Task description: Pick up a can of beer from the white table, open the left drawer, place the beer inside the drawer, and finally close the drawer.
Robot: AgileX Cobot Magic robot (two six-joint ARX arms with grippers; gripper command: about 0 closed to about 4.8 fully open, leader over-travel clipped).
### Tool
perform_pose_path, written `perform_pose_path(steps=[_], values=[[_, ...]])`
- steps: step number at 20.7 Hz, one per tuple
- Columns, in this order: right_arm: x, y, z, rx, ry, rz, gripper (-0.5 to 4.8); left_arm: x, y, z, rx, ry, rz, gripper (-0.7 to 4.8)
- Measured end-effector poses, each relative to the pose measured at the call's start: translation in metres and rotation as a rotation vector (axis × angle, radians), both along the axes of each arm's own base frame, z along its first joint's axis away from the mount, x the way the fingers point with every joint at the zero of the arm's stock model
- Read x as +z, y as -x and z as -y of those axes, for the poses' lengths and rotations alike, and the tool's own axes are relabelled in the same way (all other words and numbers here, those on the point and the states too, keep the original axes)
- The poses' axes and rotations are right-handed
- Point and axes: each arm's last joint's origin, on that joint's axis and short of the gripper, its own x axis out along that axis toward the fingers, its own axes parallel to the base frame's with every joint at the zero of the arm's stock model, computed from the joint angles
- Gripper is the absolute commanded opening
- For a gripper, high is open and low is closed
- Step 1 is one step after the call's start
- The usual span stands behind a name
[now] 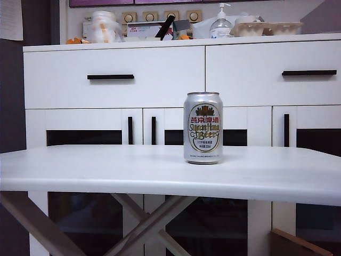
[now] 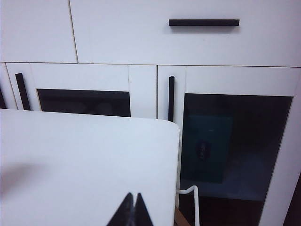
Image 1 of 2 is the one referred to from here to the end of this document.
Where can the white paper sheet on wall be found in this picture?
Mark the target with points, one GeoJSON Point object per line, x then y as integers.
{"type": "Point", "coordinates": [10, 18]}

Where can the orange toy pieces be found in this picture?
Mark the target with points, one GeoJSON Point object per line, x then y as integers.
{"type": "Point", "coordinates": [74, 40]}
{"type": "Point", "coordinates": [183, 36]}

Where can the beige wall dial switch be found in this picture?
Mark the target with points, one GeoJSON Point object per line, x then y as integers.
{"type": "Point", "coordinates": [171, 14]}
{"type": "Point", "coordinates": [129, 17]}
{"type": "Point", "coordinates": [193, 15]}
{"type": "Point", "coordinates": [150, 16]}

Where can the white plastic bag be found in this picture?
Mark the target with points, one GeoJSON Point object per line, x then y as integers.
{"type": "Point", "coordinates": [201, 28]}

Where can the silver Yanjing beer can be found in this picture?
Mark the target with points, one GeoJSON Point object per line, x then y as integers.
{"type": "Point", "coordinates": [202, 128]}

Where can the grey small box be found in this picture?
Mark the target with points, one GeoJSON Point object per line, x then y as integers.
{"type": "Point", "coordinates": [182, 25]}

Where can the white cabinet drawer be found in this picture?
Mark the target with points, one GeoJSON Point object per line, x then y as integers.
{"type": "Point", "coordinates": [160, 80]}
{"type": "Point", "coordinates": [239, 80]}

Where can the brown cardboard sheet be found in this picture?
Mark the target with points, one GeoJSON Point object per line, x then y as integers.
{"type": "Point", "coordinates": [287, 245]}

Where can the white translucent plastic container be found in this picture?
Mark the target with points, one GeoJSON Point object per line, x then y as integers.
{"type": "Point", "coordinates": [104, 26]}

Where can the black slanted stick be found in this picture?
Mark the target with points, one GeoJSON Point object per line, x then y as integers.
{"type": "Point", "coordinates": [165, 28]}

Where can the beige paper egg carton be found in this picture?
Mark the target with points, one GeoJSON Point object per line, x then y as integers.
{"type": "Point", "coordinates": [287, 28]}
{"type": "Point", "coordinates": [250, 28]}

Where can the light wooden table leg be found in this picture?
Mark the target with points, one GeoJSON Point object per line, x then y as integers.
{"type": "Point", "coordinates": [128, 205]}
{"type": "Point", "coordinates": [40, 224]}
{"type": "Point", "coordinates": [165, 217]}

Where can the white glass-panel cabinet door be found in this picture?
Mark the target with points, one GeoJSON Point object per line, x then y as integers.
{"type": "Point", "coordinates": [239, 117]}
{"type": "Point", "coordinates": [80, 118]}
{"type": "Point", "coordinates": [314, 117]}

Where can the purple wall picture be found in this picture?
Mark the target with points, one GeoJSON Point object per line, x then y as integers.
{"type": "Point", "coordinates": [101, 2]}

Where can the white sideboard cabinet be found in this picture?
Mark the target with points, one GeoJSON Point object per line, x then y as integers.
{"type": "Point", "coordinates": [133, 44]}

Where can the clear pump sanitizer bottle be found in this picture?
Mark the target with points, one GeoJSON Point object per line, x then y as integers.
{"type": "Point", "coordinates": [220, 26]}

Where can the white box with red print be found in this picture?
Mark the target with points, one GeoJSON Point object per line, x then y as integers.
{"type": "Point", "coordinates": [141, 30]}

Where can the small white box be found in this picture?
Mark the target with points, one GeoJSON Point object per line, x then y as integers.
{"type": "Point", "coordinates": [86, 29]}

